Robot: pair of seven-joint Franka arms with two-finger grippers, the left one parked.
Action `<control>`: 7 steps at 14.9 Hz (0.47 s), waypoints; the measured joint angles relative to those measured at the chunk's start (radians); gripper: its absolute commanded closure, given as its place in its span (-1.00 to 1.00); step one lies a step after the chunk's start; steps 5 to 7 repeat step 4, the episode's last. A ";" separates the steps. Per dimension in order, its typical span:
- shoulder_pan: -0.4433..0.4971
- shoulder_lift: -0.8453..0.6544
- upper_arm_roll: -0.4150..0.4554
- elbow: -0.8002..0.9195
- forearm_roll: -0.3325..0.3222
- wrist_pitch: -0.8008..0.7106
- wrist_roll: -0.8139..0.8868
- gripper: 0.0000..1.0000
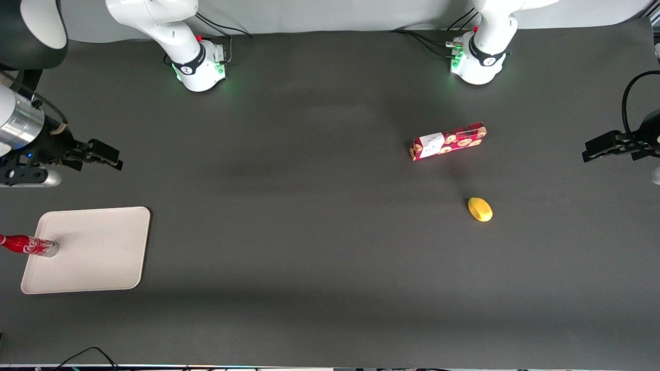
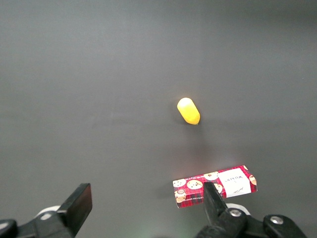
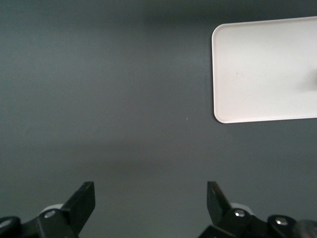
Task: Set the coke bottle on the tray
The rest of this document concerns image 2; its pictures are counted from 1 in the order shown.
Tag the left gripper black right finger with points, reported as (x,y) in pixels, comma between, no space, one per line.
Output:
(214,208)

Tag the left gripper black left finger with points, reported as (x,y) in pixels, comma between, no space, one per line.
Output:
(74,205)

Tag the red tartan cookie box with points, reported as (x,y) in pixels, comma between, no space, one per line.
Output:
(235,181)

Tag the yellow lemon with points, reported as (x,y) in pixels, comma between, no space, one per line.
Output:
(188,111)

